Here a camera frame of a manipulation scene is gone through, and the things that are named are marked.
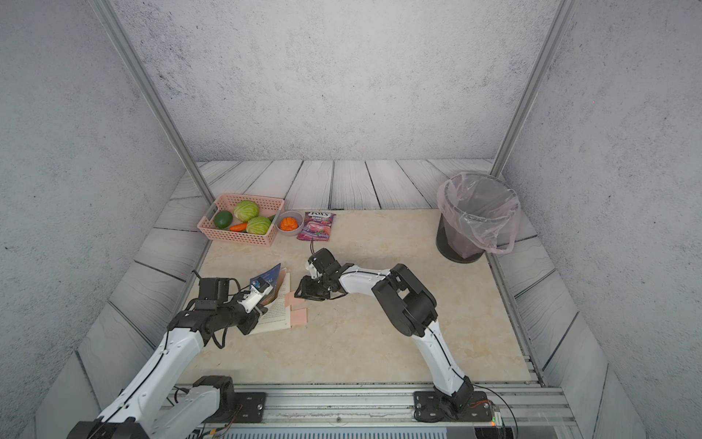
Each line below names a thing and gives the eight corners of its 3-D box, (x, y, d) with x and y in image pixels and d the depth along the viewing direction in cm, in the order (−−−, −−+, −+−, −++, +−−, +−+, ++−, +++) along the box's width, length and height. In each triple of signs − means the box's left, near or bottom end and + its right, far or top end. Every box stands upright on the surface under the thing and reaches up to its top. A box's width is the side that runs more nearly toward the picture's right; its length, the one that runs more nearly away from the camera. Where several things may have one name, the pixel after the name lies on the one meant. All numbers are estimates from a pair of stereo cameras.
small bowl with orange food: (276, 238, 113) (273, 228, 108) (281, 221, 119) (278, 210, 115) (302, 238, 113) (299, 228, 108) (305, 221, 119) (303, 210, 115)
